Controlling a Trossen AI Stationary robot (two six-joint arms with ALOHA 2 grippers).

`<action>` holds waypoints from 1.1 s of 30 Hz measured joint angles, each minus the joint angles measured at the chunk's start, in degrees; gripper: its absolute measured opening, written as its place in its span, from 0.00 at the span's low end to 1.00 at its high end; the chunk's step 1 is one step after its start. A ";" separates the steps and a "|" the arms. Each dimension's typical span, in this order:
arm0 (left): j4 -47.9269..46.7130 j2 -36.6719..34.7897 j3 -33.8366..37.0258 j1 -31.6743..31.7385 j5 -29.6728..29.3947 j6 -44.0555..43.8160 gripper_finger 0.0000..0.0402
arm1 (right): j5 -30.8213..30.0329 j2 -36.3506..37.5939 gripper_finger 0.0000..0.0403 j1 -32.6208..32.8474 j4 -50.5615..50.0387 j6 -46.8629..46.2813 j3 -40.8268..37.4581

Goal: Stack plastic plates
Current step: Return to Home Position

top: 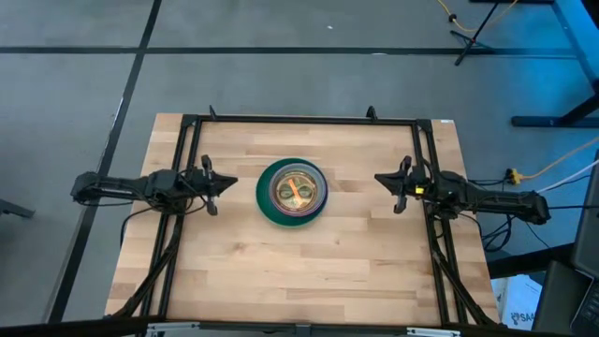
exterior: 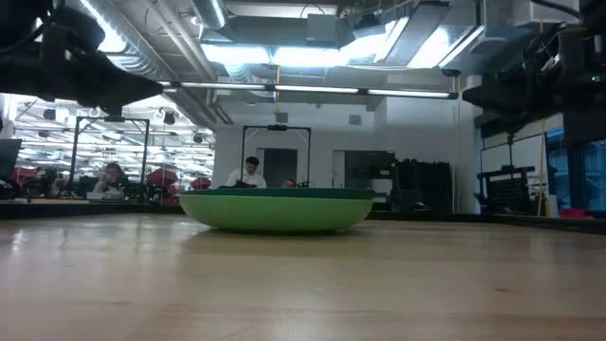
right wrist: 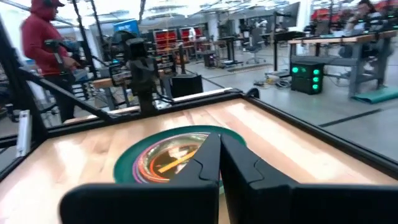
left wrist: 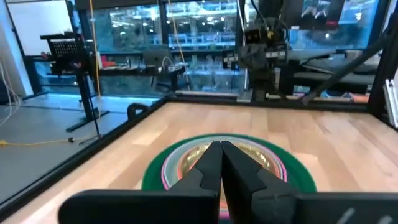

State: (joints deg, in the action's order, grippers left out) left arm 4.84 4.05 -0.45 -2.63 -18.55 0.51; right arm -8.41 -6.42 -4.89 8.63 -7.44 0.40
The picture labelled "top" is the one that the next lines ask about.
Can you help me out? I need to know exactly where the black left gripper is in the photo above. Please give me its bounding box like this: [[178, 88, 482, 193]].
[[184, 154, 240, 217]]

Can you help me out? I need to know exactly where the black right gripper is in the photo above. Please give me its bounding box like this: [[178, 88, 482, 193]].
[[373, 155, 439, 215]]

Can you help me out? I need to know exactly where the large dark green plate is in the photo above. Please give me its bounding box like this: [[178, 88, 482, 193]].
[[255, 157, 329, 228]]

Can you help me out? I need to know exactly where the grey-blue plastic plate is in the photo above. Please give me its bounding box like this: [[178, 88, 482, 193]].
[[270, 161, 326, 215]]

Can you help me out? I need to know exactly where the large orange transparent plate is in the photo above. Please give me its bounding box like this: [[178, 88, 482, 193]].
[[273, 165, 323, 212]]

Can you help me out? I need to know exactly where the small orange transparent plate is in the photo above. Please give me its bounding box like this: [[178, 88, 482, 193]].
[[278, 170, 316, 207]]

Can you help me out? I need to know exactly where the pink transparent plate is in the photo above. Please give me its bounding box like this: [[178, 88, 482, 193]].
[[278, 170, 317, 207]]

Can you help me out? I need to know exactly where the black desk foot bar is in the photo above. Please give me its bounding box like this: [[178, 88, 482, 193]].
[[486, 242, 577, 280]]

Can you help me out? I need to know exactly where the black tripod stand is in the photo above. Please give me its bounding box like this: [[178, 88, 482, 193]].
[[450, 0, 502, 67]]

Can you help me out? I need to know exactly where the white cardboard box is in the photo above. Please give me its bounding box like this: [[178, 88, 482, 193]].
[[490, 273, 544, 329]]

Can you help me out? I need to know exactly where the black monitor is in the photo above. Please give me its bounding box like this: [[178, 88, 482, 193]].
[[532, 149, 599, 337]]

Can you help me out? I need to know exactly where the black furniture foot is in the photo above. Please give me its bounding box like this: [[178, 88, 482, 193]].
[[0, 198, 37, 220]]

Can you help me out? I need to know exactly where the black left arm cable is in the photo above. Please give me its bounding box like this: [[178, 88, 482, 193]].
[[120, 196, 207, 245]]

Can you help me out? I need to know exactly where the black aluminium table frame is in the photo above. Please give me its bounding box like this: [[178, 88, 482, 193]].
[[105, 111, 506, 337]]

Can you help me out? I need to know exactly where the black floor cable bundle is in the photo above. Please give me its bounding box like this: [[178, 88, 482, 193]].
[[467, 176, 579, 254]]

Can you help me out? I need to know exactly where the yellow extension cable with plug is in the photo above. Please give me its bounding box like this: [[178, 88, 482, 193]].
[[507, 137, 599, 183]]

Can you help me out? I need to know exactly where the thin yellow cable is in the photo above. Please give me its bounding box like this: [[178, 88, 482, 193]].
[[437, 0, 520, 34]]

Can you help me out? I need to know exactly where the white cable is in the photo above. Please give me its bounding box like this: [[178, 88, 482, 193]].
[[535, 158, 599, 196]]

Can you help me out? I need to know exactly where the blue desk frame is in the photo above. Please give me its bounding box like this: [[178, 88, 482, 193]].
[[470, 0, 599, 128]]

